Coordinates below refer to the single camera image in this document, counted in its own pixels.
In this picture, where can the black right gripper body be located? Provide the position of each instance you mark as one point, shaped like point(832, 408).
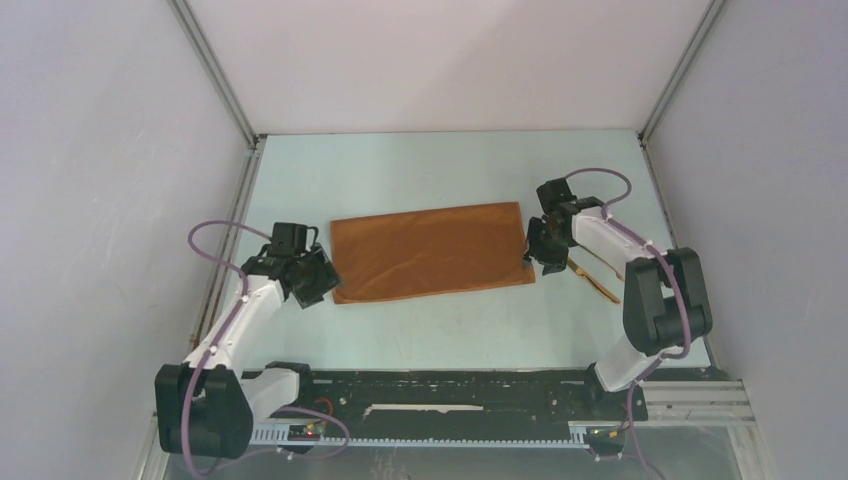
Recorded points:
point(548, 250)

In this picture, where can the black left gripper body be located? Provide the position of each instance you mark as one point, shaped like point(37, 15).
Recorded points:
point(317, 276)

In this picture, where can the orange cloth napkin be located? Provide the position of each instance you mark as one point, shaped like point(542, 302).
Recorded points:
point(422, 253)

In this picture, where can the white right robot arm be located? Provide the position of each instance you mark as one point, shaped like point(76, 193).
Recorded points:
point(665, 304)

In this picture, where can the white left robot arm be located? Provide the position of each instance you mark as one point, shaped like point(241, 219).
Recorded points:
point(205, 405)

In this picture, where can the gold knife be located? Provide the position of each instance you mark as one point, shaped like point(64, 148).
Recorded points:
point(594, 283)

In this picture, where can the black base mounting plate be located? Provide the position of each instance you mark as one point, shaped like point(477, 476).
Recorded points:
point(455, 408)

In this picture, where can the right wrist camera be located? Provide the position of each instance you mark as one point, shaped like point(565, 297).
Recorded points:
point(553, 193)

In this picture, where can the aluminium frame rail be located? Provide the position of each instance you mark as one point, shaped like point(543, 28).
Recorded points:
point(674, 398)

